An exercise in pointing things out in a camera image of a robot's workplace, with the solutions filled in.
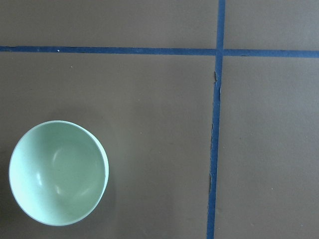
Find green bowl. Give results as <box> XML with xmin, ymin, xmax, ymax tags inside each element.
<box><xmin>8</xmin><ymin>120</ymin><xmax>109</xmax><ymax>227</ymax></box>

